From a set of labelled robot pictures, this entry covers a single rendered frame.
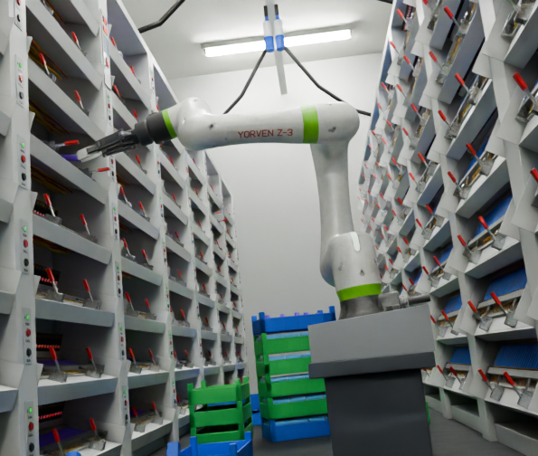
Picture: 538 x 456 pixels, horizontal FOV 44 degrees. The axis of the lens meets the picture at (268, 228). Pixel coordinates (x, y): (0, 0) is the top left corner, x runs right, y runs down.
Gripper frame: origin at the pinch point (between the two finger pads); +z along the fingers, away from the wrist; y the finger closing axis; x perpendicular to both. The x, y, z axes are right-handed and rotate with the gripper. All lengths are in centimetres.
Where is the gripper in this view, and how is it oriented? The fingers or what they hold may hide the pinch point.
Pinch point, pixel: (89, 153)
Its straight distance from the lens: 216.3
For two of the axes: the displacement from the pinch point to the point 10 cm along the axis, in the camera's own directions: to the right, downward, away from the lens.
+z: -9.4, 3.4, 0.4
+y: -1.0, -1.8, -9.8
